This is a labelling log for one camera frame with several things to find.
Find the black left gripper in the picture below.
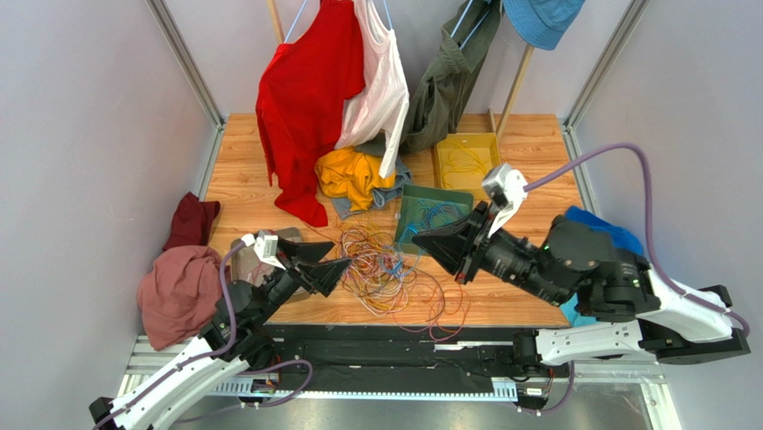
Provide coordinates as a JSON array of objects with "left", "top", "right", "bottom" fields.
[{"left": 253, "top": 236, "right": 352, "bottom": 324}]

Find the multicolour cable pile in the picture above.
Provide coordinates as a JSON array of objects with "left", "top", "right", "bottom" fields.
[{"left": 330, "top": 217, "right": 473, "bottom": 342}]

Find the yellow cable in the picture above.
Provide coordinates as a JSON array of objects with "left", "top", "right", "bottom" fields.
[{"left": 440, "top": 146, "right": 496, "bottom": 191}]

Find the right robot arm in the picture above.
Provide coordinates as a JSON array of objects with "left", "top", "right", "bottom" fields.
[{"left": 413, "top": 164, "right": 750, "bottom": 374}]

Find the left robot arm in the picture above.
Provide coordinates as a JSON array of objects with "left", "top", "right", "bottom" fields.
[{"left": 90, "top": 230, "right": 353, "bottom": 429}]

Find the green plastic tray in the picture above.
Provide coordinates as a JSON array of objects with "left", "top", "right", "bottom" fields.
[{"left": 394, "top": 185, "right": 474, "bottom": 256}]

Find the grey plastic tray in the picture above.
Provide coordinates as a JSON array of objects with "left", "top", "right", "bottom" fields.
[{"left": 228, "top": 228, "right": 309, "bottom": 311}]

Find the yellow plastic tray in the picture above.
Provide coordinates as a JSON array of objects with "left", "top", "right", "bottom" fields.
[{"left": 431, "top": 133, "right": 502, "bottom": 200}]

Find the yellow crumpled garment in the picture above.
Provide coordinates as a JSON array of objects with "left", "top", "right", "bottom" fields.
[{"left": 314, "top": 148, "right": 395, "bottom": 211}]

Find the grey-blue cloth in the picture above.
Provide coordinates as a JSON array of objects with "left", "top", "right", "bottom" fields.
[{"left": 330, "top": 158, "right": 412, "bottom": 219}]

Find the maroon cloth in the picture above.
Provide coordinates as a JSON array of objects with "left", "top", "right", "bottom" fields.
[{"left": 162, "top": 192, "right": 221, "bottom": 251}]

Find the turquoise cloth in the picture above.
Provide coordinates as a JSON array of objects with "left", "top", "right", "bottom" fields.
[{"left": 560, "top": 294, "right": 597, "bottom": 327}]

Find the dusty pink cloth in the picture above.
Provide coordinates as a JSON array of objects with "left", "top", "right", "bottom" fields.
[{"left": 136, "top": 245, "right": 222, "bottom": 351}]

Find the white hanging tank top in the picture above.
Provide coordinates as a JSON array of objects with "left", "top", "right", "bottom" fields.
[{"left": 335, "top": 1, "right": 409, "bottom": 178}]

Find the olive green hanging garment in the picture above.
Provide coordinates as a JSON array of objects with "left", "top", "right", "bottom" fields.
[{"left": 399, "top": 1, "right": 502, "bottom": 154}]

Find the dark blue cloth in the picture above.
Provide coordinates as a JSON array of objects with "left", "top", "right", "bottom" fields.
[{"left": 564, "top": 206, "right": 645, "bottom": 256}]

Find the red hanging shirt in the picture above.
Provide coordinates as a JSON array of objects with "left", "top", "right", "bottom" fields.
[{"left": 255, "top": 1, "right": 365, "bottom": 228}]

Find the wooden rack pole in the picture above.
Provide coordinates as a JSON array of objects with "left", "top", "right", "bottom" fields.
[{"left": 486, "top": 44, "right": 535, "bottom": 143}]

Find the light blue bucket hat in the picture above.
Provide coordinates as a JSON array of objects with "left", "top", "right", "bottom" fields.
[{"left": 502, "top": 0, "right": 586, "bottom": 51}]

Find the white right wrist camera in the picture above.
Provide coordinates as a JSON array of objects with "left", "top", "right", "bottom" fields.
[{"left": 481, "top": 163, "right": 528, "bottom": 237}]

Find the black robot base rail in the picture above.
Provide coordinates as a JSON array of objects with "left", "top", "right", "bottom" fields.
[{"left": 214, "top": 322, "right": 752, "bottom": 398}]

